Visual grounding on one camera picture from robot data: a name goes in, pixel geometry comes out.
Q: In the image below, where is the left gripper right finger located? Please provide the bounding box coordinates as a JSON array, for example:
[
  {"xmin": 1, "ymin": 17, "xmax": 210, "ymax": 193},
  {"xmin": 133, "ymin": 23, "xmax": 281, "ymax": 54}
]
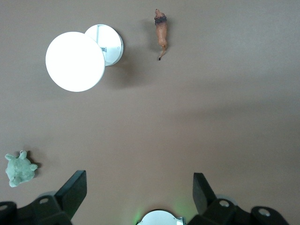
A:
[{"xmin": 187, "ymin": 172, "xmax": 290, "ymax": 225}]

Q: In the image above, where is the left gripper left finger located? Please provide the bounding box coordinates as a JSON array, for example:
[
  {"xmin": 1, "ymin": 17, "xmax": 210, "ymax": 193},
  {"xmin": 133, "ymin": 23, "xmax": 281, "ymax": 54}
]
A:
[{"xmin": 0, "ymin": 170, "xmax": 88, "ymax": 225}]

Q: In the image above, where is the green plush turtle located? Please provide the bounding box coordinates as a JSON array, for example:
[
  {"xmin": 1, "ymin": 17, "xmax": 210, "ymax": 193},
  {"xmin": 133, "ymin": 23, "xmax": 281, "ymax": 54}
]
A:
[{"xmin": 5, "ymin": 150, "xmax": 39, "ymax": 188}]

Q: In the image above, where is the white round desk lamp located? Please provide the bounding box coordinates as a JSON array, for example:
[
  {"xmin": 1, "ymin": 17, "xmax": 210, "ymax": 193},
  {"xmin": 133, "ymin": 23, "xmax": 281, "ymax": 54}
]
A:
[{"xmin": 45, "ymin": 23, "xmax": 125, "ymax": 93}]

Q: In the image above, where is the brown lion figurine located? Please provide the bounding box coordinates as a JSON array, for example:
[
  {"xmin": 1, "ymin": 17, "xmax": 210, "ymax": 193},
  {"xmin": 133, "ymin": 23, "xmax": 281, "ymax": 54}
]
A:
[{"xmin": 153, "ymin": 8, "xmax": 169, "ymax": 61}]

